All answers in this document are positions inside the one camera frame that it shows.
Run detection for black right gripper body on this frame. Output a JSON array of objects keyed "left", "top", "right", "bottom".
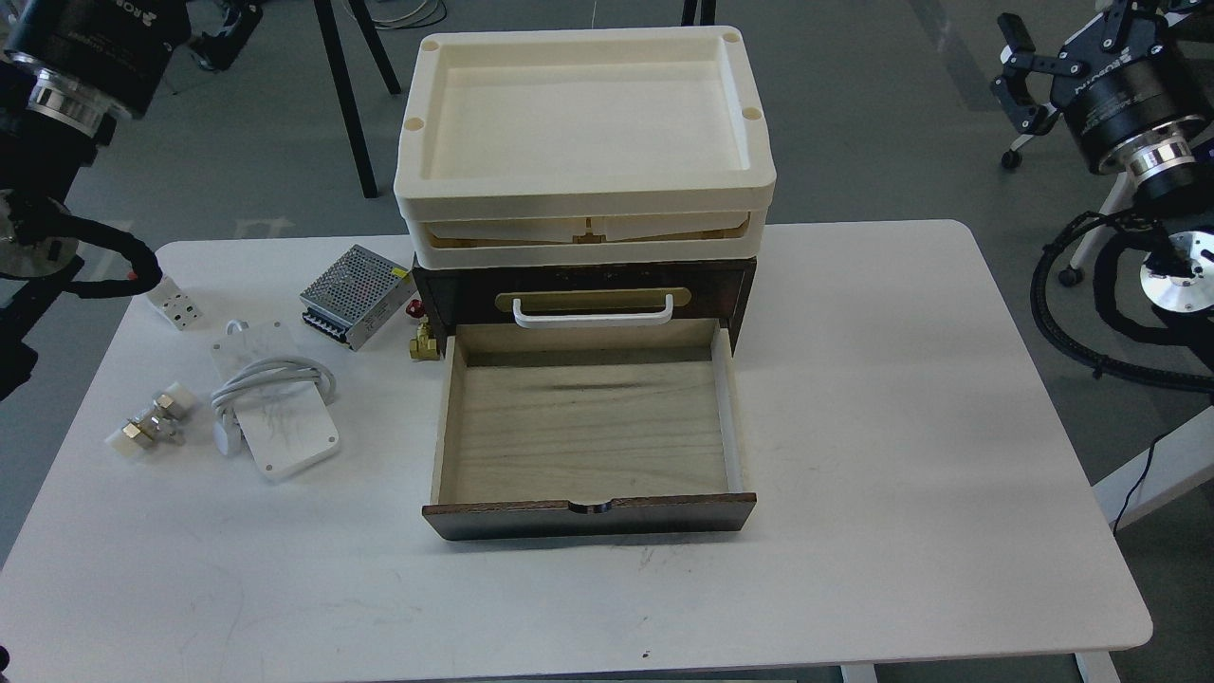
[{"left": 991, "top": 12, "right": 1089, "bottom": 138}]

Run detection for white charger with cable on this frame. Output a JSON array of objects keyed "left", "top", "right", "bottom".
[{"left": 210, "top": 320, "right": 340, "bottom": 480}]

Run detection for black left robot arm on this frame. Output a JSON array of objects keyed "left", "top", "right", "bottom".
[{"left": 1, "top": 1, "right": 191, "bottom": 395}]

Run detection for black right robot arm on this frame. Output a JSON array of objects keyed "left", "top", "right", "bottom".
[{"left": 989, "top": 1, "right": 1212, "bottom": 394}]

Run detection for dark wooden cabinet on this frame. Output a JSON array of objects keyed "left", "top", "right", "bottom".
[{"left": 412, "top": 258, "right": 758, "bottom": 351}]

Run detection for cream plastic tray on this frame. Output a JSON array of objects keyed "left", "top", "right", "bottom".
[{"left": 395, "top": 25, "right": 777, "bottom": 269}]

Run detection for open wooden drawer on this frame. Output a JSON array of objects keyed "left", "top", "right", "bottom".
[{"left": 422, "top": 319, "right": 756, "bottom": 541}]

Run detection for brass valve fitting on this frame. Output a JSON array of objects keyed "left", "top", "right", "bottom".
[{"left": 405, "top": 298, "right": 442, "bottom": 362}]

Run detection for metal mesh power supply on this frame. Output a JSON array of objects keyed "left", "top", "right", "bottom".
[{"left": 300, "top": 245, "right": 416, "bottom": 351}]

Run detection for black table legs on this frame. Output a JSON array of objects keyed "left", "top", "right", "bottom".
[{"left": 314, "top": 0, "right": 403, "bottom": 200}]

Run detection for white plastic block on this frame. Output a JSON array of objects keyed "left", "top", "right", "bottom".
[{"left": 144, "top": 275, "right": 202, "bottom": 330}]

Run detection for metal connector with white caps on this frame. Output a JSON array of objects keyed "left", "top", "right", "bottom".
[{"left": 103, "top": 383, "right": 198, "bottom": 457}]

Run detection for white drawer handle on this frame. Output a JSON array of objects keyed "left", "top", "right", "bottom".
[{"left": 512, "top": 294, "right": 674, "bottom": 329}]

